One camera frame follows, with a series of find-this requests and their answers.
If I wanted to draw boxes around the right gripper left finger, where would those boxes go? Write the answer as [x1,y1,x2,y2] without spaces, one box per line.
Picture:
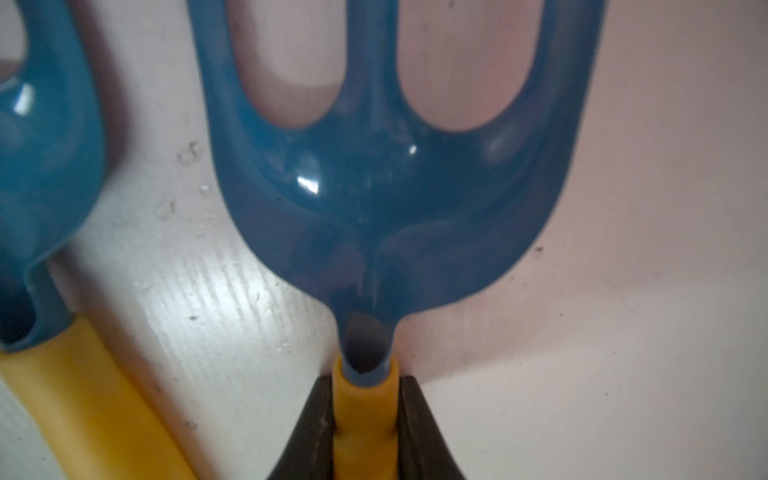
[268,375,334,480]

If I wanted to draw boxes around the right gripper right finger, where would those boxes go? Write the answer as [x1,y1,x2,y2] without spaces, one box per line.
[397,375,465,480]

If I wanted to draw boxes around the blue rake yellow handle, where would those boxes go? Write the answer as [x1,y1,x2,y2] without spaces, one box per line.
[188,1,605,479]
[1,1,194,479]

